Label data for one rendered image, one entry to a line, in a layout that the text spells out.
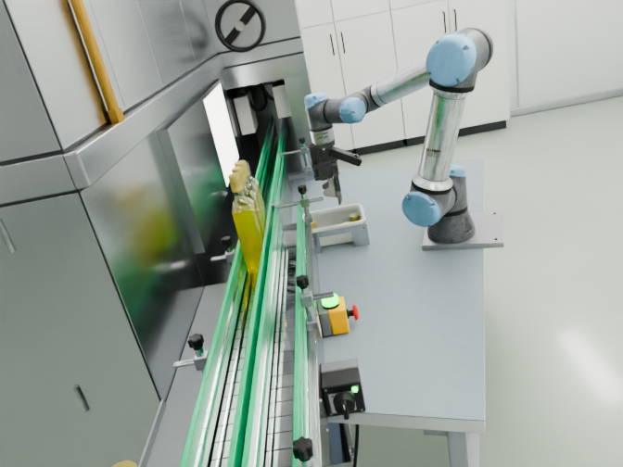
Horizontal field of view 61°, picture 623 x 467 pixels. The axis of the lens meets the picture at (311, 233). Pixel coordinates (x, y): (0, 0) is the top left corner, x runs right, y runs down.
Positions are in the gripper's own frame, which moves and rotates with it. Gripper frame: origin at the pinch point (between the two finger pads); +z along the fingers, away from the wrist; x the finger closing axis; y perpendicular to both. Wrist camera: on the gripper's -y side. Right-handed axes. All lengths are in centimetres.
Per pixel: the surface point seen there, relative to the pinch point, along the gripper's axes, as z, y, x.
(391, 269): 16.6, -11.1, 25.2
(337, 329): 15, 7, 55
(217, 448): 4, 30, 100
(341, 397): 10, 8, 85
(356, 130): 63, -32, -350
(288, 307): 4, 18, 58
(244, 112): -20, 37, -88
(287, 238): 3.5, 18.7, 17.6
